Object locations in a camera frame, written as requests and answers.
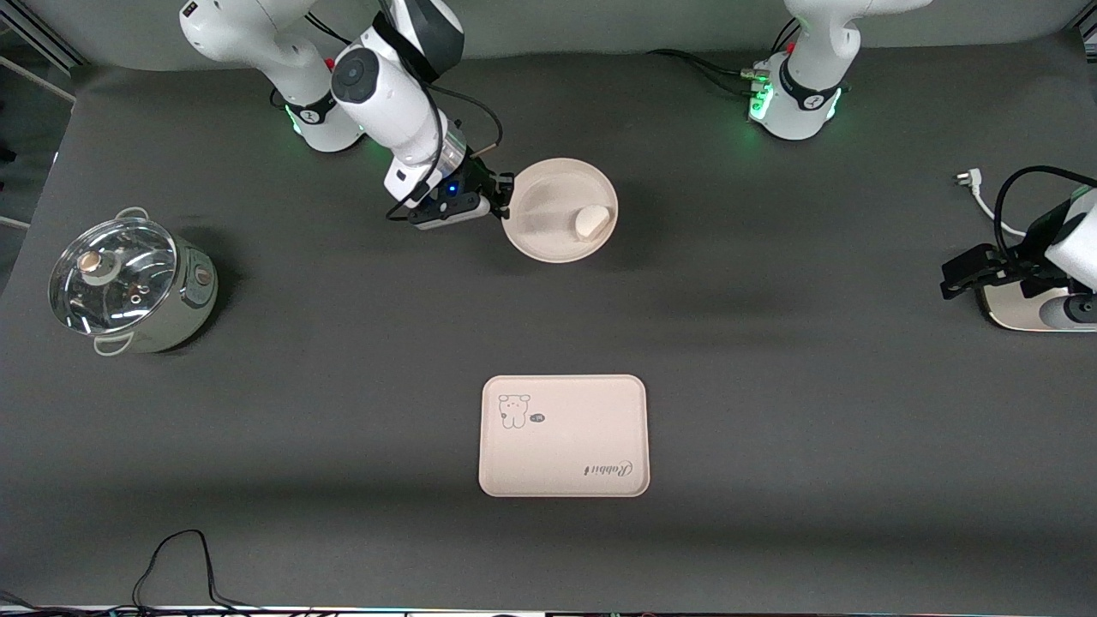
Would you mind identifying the beige round plate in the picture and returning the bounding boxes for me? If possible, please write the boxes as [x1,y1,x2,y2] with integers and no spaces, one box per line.
[501,158,620,264]

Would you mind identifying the white steamed bun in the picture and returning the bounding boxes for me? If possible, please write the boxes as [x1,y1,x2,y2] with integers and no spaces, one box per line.
[573,203,611,242]

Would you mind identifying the glass pot lid with knob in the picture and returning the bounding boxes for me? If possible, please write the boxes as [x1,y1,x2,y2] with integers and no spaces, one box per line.
[49,218,179,336]

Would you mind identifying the beige rectangular rabbit print tray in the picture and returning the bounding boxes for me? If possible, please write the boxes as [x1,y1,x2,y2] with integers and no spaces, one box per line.
[478,374,651,499]

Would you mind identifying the cream white toaster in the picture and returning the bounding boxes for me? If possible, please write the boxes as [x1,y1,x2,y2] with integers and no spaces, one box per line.
[980,281,1097,333]

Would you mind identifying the dark grey table cloth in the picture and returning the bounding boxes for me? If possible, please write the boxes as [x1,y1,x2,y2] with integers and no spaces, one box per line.
[0,34,1097,614]

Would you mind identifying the pale green electric cooking pot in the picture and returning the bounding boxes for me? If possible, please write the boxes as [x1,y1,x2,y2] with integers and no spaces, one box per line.
[49,207,219,357]

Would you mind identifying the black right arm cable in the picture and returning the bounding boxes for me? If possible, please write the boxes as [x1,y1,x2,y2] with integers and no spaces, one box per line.
[384,79,505,222]

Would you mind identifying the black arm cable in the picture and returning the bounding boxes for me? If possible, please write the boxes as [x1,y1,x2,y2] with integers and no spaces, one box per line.
[992,165,1097,262]
[384,79,505,222]

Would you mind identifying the white toaster power cable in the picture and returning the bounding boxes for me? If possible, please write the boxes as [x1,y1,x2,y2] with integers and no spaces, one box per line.
[953,168,1029,239]

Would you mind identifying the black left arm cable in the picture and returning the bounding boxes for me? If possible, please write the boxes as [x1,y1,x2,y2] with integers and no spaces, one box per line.
[992,165,1097,262]

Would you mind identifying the black right arm base cables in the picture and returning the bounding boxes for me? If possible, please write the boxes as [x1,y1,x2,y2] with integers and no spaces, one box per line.
[302,10,354,48]

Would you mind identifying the black arm base cables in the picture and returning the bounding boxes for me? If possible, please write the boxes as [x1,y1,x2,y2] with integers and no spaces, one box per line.
[302,10,354,48]
[644,48,770,98]

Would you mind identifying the black left arm base cables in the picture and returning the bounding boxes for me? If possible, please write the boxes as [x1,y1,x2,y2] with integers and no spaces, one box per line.
[644,48,770,98]

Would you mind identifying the aluminium frame rail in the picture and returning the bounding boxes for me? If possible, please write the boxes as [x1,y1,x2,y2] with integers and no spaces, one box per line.
[0,17,80,105]

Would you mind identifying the black floor cable loop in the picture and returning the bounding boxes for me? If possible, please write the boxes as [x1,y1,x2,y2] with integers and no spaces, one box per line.
[131,529,262,614]

